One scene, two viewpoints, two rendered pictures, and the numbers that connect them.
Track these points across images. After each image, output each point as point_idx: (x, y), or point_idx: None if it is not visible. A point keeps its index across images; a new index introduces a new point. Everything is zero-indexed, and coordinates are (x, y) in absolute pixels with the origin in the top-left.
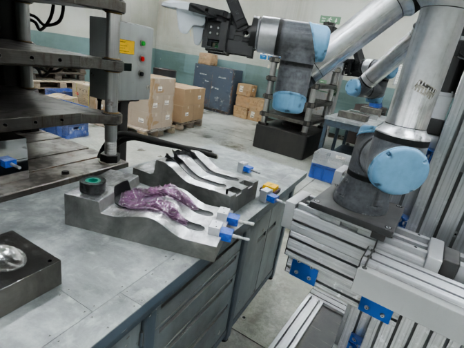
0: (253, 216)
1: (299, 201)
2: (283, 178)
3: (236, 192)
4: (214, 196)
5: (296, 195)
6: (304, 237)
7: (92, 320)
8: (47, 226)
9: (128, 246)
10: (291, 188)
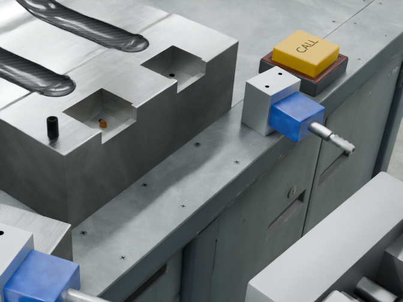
0: (189, 217)
1: (329, 282)
2: (376, 0)
3: (119, 113)
4: (8, 143)
5: (329, 220)
6: None
7: None
8: None
9: None
10: (400, 42)
